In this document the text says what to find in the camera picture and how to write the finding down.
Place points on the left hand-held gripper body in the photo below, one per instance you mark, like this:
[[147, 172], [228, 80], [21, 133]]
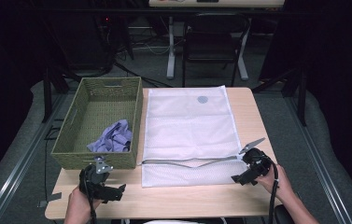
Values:
[[91, 179]]

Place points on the person's left hand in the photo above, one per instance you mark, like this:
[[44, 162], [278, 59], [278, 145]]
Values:
[[78, 203]]

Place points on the green woven basket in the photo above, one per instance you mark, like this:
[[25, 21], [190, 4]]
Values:
[[102, 112]]

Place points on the black metal stand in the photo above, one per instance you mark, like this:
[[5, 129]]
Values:
[[301, 93], [47, 93]]

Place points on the black folding chair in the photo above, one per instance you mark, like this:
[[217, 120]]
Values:
[[211, 43]]

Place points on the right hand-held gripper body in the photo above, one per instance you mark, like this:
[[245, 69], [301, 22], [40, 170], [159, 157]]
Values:
[[257, 161]]

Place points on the white mesh laundry bag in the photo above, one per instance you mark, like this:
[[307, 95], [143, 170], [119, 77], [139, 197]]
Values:
[[189, 124]]

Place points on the person's right hand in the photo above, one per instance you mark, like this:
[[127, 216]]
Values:
[[281, 185]]

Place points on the grey metal bracket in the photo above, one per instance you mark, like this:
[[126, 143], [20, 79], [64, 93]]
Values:
[[50, 199]]

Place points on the purple cloth garment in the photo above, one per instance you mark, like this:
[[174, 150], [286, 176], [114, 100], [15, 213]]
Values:
[[114, 138]]

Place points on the black equipment case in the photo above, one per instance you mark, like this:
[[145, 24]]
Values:
[[83, 40]]

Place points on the white-legged desk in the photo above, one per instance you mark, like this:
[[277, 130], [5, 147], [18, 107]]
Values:
[[171, 46]]

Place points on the metal floor rail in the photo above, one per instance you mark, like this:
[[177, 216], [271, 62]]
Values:
[[316, 155], [24, 158]]

